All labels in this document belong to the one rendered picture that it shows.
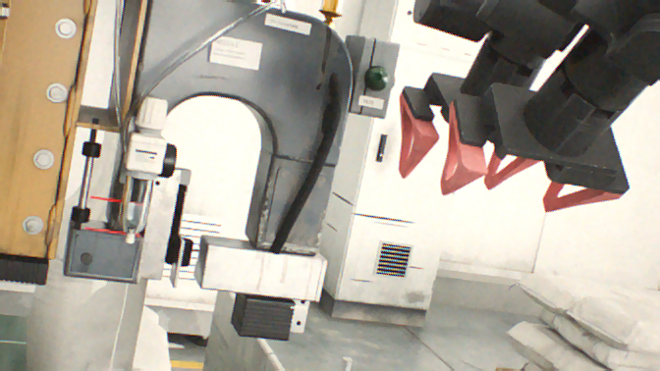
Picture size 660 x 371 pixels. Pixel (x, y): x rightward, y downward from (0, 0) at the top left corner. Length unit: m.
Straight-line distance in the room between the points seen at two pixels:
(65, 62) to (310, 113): 0.27
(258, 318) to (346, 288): 3.78
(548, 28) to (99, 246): 0.57
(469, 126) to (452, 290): 5.06
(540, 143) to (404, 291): 4.31
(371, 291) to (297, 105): 3.91
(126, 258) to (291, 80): 0.27
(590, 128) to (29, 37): 0.58
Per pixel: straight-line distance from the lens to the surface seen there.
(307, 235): 1.05
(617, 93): 0.64
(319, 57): 1.02
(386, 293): 4.93
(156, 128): 0.94
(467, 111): 0.69
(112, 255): 1.01
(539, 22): 0.62
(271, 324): 1.07
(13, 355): 2.58
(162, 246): 1.04
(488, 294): 5.85
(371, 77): 1.03
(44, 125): 0.99
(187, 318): 3.98
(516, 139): 0.66
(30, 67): 0.99
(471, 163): 0.67
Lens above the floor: 1.28
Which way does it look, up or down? 7 degrees down
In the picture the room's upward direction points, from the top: 11 degrees clockwise
